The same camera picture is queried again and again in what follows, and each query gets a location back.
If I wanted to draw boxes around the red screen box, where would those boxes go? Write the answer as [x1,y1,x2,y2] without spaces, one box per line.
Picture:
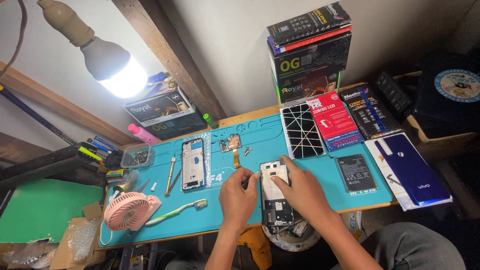
[305,91,365,152]

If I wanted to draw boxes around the phone screen with white strips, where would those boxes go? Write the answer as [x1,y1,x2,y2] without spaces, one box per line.
[280,103,326,160]

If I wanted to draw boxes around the green white toothbrush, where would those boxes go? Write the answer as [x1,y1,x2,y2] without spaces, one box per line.
[145,199,208,227]

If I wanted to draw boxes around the phone motherboard with flex cable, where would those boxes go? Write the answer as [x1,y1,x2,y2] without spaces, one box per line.
[219,133,243,169]

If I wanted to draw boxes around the blue-edged phone frame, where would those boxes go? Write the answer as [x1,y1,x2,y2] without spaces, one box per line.
[181,137,207,191]

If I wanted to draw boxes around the flat red blue box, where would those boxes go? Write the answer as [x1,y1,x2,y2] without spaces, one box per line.
[267,25,353,56]

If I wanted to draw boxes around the black box with blue strip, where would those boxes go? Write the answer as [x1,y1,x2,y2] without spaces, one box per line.
[338,83,404,140]

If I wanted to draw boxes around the white flat box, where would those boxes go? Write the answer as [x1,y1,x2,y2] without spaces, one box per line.
[364,131,454,212]

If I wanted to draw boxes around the pink handheld fan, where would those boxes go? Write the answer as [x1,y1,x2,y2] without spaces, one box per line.
[103,191,163,232]

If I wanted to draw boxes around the dark long pole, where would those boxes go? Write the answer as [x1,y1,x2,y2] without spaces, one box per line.
[0,84,78,146]

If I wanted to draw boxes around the yellow cloth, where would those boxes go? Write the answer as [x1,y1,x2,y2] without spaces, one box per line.
[238,226,273,270]

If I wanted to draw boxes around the silver phone frame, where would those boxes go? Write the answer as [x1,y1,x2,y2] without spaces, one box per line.
[259,160,295,228]

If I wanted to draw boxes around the blue phone back cover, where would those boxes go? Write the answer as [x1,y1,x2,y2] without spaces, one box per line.
[374,133,452,206]

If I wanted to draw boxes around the person's left hand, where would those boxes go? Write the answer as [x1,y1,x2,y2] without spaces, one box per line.
[219,167,260,229]

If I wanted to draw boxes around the wooden roof beam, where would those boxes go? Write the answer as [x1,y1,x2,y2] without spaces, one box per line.
[112,0,228,121]

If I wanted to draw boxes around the teal silicone repair mat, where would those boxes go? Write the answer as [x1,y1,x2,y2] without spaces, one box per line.
[98,113,394,249]

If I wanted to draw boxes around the flat black screen box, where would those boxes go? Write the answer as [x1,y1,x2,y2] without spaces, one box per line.
[266,1,352,48]

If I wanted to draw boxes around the glue tube in plastic bag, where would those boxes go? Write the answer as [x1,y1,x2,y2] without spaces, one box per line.
[112,170,140,194]

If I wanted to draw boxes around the black holder with pens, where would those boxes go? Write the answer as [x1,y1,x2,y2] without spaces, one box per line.
[76,135,123,170]

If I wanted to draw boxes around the black phone battery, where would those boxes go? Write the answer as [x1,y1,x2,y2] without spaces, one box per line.
[334,154,379,193]

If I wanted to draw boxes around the black gold-print screen box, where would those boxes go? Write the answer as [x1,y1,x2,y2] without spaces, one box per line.
[122,88,208,142]

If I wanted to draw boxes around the wooden work table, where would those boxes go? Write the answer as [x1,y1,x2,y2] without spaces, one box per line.
[94,82,399,251]

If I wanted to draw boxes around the brown cardboard box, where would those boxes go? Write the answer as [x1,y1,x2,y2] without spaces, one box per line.
[393,70,480,163]

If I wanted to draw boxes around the cardboard piece with bubble wrap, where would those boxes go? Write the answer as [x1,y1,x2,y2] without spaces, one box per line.
[49,202,104,270]

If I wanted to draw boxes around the person's right hand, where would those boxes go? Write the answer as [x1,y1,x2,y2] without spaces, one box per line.
[271,155,333,226]

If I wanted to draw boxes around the pink plastic bottle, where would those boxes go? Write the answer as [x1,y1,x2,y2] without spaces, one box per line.
[127,123,159,146]

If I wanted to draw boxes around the hanging white light bulb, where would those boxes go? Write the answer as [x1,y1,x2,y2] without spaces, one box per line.
[37,0,149,99]

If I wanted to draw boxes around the large black green-edged box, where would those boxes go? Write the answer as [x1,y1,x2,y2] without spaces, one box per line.
[268,31,353,108]

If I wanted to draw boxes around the clear plastic screw container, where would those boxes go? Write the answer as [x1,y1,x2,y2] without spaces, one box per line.
[120,143,155,170]

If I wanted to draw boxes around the black power strip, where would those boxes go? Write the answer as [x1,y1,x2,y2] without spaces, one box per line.
[376,71,414,118]

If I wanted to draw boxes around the grey metal tweezers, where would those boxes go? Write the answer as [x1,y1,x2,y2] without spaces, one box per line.
[168,168,183,194]

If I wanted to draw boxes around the grey hanging cable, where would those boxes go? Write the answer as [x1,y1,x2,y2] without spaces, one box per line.
[0,0,28,80]

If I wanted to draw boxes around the small black tweezers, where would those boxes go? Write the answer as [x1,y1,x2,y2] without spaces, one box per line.
[241,173,260,189]

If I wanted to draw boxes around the person's grey trouser leg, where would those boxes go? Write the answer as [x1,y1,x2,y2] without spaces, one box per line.
[331,221,466,270]

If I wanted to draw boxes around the black bag with round patch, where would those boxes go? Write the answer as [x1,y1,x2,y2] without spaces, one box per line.
[412,52,480,140]

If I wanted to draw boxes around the white bowl with scrap parts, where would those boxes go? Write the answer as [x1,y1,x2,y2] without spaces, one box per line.
[261,219,322,253]

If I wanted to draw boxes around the colourful tape rolls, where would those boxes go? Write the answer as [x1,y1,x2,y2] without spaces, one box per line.
[105,168,131,184]

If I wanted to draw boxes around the gold precision screwdriver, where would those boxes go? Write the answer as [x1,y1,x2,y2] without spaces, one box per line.
[164,154,177,196]

